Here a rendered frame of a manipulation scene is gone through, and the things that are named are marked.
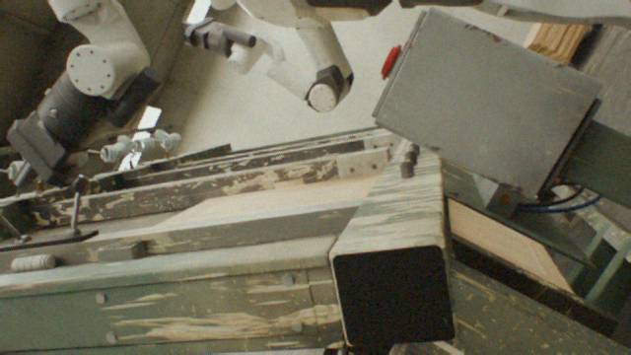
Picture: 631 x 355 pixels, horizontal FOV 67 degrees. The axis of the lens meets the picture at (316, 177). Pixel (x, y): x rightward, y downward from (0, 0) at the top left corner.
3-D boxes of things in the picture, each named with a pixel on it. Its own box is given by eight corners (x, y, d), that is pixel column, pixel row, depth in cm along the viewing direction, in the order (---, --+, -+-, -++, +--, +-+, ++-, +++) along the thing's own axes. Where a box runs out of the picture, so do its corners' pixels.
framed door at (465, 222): (571, 302, 142) (575, 296, 141) (402, 216, 149) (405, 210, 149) (521, 221, 227) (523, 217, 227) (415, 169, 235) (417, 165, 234)
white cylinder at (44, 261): (13, 276, 89) (46, 272, 87) (8, 260, 89) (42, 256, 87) (26, 270, 92) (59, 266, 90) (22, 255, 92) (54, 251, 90)
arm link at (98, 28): (95, 99, 67) (39, 5, 63) (124, 87, 75) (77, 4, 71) (134, 80, 65) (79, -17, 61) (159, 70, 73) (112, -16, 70)
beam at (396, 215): (461, 344, 48) (446, 240, 47) (345, 350, 51) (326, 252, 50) (442, 134, 258) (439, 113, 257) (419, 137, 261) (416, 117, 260)
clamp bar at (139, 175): (403, 154, 156) (390, 80, 153) (101, 202, 188) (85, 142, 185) (405, 150, 166) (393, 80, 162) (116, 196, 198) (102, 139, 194)
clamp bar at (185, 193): (390, 179, 113) (373, 78, 110) (1, 236, 145) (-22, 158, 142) (393, 173, 123) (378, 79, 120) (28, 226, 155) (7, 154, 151)
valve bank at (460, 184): (656, 183, 64) (488, 106, 67) (595, 271, 68) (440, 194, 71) (563, 142, 111) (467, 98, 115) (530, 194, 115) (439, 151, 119)
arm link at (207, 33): (212, 8, 144) (243, 20, 139) (216, 38, 150) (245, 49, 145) (180, 24, 136) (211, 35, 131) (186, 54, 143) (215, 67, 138)
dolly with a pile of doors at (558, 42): (612, 10, 354) (560, -12, 359) (578, 74, 358) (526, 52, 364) (581, 34, 414) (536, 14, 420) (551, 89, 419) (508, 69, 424)
